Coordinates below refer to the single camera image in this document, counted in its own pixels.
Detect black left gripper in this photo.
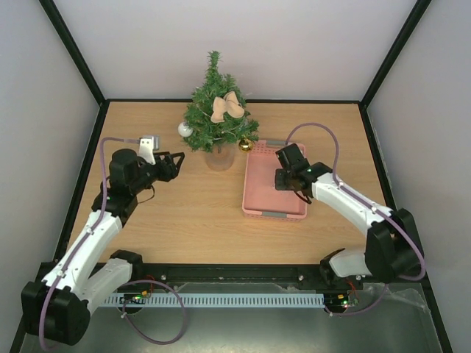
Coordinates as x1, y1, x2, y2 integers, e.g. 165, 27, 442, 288
130, 151, 185, 195

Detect white ball ornament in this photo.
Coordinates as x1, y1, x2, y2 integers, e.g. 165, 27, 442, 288
177, 121, 193, 138

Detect clear wire fairy lights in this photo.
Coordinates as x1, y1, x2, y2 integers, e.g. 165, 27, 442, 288
183, 84, 255, 148

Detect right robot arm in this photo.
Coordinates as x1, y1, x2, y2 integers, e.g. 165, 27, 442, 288
275, 143, 425, 288

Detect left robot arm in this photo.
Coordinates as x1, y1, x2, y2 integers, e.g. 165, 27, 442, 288
21, 149, 185, 351

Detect small green christmas tree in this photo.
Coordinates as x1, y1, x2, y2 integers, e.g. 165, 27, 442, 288
182, 50, 260, 154

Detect round wooden tree base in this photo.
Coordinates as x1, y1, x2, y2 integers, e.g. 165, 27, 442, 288
205, 144, 236, 171

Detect pink perforated plastic basket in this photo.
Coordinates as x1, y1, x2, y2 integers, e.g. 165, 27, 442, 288
242, 140, 307, 221

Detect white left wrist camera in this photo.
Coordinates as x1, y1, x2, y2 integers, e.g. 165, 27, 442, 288
138, 135, 160, 165

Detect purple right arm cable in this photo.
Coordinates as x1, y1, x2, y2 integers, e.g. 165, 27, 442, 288
285, 122, 427, 317

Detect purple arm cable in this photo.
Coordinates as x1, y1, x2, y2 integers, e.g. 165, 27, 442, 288
285, 122, 427, 317
38, 137, 143, 351

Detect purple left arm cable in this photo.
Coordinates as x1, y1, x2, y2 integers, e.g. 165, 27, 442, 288
38, 137, 143, 351

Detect black aluminium mounting rail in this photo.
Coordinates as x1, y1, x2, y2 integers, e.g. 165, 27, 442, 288
143, 263, 361, 291

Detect black enclosure frame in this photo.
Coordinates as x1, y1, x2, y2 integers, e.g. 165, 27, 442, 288
10, 0, 454, 353

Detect light blue cable duct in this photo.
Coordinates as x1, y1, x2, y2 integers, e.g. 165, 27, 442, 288
100, 293, 325, 308

